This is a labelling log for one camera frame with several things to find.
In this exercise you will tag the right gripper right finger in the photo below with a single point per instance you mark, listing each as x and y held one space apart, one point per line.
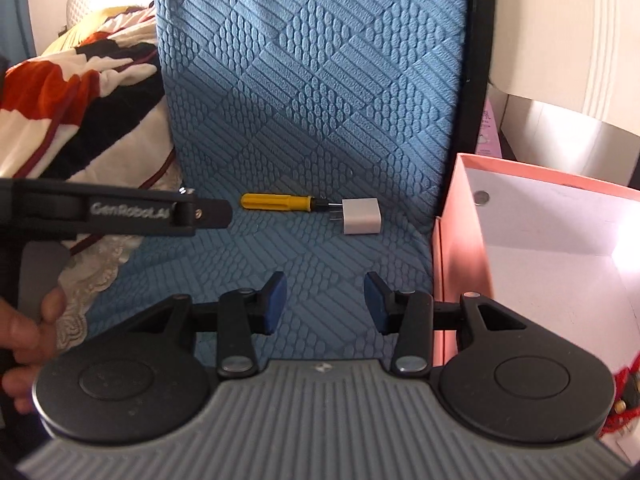
381 303

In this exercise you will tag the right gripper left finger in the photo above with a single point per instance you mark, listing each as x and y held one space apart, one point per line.
267 304

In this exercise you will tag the white charger plug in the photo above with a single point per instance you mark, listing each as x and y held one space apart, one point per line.
358 216

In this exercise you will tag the yellow handled screwdriver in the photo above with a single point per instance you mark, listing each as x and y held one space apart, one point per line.
286 203

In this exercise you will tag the person's left hand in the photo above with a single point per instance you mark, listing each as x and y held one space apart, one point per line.
32 345

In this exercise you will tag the patterned blanket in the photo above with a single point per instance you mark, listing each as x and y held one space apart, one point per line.
91 109

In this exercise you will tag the pink storage box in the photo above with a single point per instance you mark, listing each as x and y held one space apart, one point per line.
544 269

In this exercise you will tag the blue textured sofa cover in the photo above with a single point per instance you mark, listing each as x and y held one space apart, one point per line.
328 98

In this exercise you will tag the red tassel ornament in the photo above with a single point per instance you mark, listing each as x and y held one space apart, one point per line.
624 414

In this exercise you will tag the white cabinet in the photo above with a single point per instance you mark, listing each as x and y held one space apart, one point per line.
569 70

